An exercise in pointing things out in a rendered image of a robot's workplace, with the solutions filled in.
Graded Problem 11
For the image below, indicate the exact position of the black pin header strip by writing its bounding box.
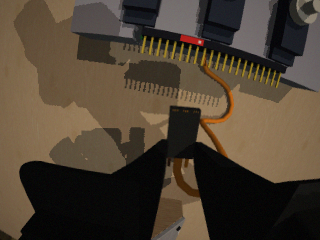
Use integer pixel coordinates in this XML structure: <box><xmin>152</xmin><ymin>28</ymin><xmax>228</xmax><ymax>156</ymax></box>
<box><xmin>141</xmin><ymin>27</ymin><xmax>287</xmax><ymax>73</ymax></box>

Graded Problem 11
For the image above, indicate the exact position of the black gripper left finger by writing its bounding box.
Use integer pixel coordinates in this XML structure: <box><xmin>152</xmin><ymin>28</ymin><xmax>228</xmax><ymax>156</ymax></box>
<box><xmin>19</xmin><ymin>140</ymin><xmax>168</xmax><ymax>240</ymax></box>

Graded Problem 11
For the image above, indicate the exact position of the grey rectangular block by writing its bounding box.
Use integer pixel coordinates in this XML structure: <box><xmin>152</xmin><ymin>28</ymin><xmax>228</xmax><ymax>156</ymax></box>
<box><xmin>71</xmin><ymin>0</ymin><xmax>320</xmax><ymax>92</ymax></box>

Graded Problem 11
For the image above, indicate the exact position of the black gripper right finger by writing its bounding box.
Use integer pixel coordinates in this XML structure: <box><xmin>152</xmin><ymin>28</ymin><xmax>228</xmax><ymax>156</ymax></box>
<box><xmin>193</xmin><ymin>141</ymin><xmax>320</xmax><ymax>240</ymax></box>

